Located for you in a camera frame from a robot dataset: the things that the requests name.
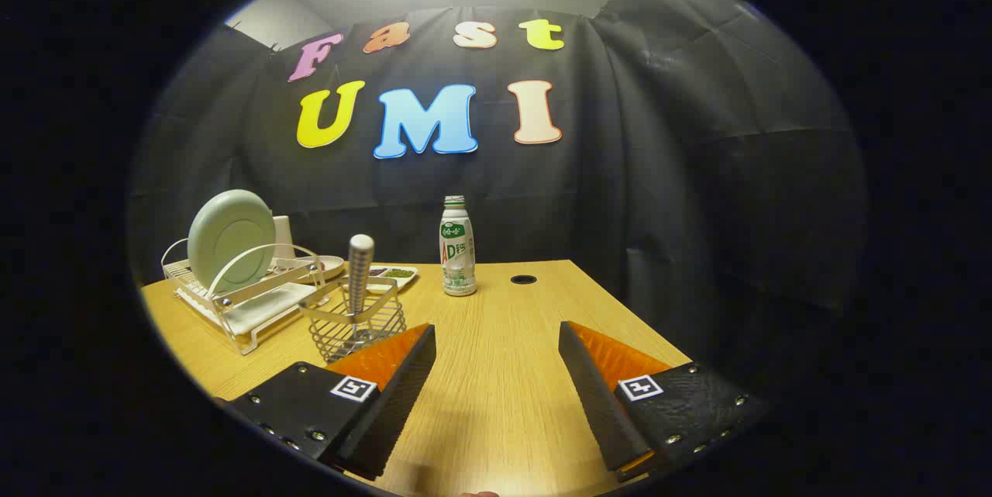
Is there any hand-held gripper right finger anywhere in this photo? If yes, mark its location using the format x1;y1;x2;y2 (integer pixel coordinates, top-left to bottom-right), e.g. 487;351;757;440
558;320;772;482

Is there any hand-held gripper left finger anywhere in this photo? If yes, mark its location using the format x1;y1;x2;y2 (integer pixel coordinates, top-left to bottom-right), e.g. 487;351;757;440
213;323;437;482

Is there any metal wire basket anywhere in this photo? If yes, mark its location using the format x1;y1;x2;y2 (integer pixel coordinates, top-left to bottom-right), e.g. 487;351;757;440
298;276;408;364

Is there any checkered handle spoon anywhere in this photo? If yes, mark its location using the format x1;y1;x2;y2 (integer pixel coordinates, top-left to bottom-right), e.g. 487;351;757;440
346;234;377;343

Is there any white wire dish rack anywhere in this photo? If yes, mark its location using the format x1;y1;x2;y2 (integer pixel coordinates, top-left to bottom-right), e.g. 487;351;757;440
160;237;346;356

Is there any light green plate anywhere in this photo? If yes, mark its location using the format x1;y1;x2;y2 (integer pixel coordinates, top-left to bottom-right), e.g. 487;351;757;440
188;189;277;295

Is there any white divided dish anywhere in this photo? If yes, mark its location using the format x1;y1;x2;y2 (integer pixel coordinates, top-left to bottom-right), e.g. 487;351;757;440
368;265;419;295

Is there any beige round plate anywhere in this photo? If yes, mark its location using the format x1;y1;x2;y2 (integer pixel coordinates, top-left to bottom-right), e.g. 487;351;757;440
298;255;346;281

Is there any white drink bottle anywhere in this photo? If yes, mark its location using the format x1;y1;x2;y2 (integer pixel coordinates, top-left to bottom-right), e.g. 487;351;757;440
439;195;478;297

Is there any white toaster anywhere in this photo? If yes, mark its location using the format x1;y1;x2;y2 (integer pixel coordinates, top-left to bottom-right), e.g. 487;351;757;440
271;216;295;261

